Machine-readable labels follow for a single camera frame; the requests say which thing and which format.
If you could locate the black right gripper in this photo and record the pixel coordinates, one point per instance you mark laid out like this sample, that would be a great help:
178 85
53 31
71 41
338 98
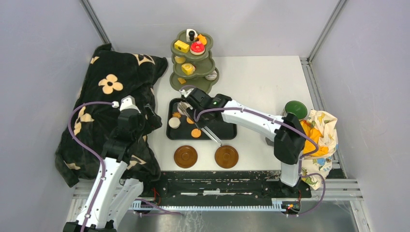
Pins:
203 123

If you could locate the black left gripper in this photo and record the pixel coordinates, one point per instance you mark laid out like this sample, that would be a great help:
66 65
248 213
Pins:
153 122

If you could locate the steel tongs white handle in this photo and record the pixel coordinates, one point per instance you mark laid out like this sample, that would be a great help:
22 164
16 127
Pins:
204 129

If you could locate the white glazed donut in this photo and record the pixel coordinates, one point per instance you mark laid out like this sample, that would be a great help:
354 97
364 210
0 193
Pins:
212 76
182 108

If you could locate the rectangular tan cracker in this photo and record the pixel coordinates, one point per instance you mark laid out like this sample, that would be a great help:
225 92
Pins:
181 80

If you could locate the yellow swirl roll cake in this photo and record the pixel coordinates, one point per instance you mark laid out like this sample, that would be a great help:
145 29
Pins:
188 68

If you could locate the yellow cream cupcake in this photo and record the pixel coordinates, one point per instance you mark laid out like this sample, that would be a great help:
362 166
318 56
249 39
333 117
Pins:
179 60

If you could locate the red glazed donut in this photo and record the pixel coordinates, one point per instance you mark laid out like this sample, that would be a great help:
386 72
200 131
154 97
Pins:
197 48

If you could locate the yellow layered cake slice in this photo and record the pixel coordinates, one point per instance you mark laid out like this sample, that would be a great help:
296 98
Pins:
182 46

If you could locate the orange fish-shaped pastry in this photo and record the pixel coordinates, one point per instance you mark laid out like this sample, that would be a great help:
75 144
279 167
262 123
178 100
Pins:
202 39

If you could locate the white cake block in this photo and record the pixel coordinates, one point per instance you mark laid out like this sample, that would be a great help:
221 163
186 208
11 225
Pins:
191 35

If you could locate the grey mug white inside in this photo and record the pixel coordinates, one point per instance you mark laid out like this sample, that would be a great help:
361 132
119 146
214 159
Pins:
269 142

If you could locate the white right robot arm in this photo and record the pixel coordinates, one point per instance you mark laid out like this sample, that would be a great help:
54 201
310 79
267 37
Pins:
285 132

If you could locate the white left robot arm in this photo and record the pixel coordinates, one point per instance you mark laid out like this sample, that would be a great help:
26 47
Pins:
103 211

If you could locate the white round cake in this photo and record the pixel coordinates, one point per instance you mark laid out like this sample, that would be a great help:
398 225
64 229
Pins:
174 122

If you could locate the small star cookie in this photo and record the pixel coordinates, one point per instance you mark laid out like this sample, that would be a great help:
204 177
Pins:
177 115

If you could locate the round tan biscuit upper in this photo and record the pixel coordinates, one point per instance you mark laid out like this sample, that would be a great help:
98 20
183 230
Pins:
189 121

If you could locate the round tan biscuit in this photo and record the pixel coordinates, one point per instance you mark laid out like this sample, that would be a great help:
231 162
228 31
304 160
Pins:
189 121
196 133

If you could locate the black rectangular tray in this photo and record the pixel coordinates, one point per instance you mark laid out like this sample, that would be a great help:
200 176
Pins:
225 131

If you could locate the green three-tier serving stand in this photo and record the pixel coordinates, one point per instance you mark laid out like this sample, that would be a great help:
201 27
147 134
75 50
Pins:
204 64

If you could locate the round tan biscuit lower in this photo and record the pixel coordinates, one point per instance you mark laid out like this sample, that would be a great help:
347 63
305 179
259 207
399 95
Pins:
196 133

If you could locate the brown wooden coaster left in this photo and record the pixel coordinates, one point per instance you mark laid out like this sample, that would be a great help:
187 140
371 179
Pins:
185 156

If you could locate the brown wooden coaster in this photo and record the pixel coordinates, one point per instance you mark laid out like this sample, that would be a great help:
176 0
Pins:
226 156
185 156

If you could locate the black floral plush blanket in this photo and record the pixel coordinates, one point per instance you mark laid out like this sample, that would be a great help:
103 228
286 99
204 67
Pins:
111 76

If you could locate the brown wooden coaster right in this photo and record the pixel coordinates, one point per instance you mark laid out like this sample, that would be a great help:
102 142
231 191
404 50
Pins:
226 156

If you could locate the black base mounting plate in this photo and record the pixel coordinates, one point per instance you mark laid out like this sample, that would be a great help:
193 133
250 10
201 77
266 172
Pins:
262 183

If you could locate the patterned white yellow cloth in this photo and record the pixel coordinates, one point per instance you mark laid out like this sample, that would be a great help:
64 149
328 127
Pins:
319 126

